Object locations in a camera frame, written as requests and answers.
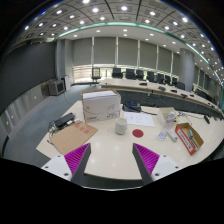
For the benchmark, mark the long curved conference desk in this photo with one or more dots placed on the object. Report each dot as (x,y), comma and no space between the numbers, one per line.
(133,85)

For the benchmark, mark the small white power adapter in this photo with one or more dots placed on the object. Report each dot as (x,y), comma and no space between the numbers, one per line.
(75,121)

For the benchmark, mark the white cardboard organizer box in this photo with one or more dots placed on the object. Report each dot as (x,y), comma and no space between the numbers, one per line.
(162,115)

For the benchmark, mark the mesh-back office chair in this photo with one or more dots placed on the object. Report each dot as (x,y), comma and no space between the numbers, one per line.
(96,73)

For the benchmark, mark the recessed ceiling lights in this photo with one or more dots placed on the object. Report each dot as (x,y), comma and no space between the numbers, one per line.
(124,8)

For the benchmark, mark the flat round red coaster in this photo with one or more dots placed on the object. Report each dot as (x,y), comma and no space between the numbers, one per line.
(138,133)

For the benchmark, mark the clear plastic water bottle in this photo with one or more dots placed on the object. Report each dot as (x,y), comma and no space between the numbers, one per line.
(166,127)

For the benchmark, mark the white copy paper carton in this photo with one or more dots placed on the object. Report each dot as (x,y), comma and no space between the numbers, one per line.
(100,108)

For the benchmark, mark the small white remote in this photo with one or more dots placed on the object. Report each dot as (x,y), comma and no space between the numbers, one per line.
(172,136)

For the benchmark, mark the black flat electronic device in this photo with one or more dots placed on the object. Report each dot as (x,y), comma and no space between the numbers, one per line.
(64,120)

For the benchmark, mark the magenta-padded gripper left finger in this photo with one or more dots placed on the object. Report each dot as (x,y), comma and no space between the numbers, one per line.
(75,159)

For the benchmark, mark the row of black office chairs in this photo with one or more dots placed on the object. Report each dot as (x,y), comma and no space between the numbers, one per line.
(150,76)

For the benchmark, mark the red-sided open cardboard box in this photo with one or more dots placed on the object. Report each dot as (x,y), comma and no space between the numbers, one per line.
(186,143)

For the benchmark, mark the black desk phone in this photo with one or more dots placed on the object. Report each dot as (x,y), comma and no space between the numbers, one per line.
(130,107)

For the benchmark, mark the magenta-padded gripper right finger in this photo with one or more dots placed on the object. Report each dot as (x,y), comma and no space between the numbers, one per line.
(148,159)

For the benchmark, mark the grey box monitor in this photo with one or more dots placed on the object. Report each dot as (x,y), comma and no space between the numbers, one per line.
(56,87)

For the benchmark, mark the white printed paper sheet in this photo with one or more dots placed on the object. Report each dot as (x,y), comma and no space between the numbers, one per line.
(138,119)

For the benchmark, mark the white ceramic mug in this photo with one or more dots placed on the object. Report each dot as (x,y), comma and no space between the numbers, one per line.
(121,126)

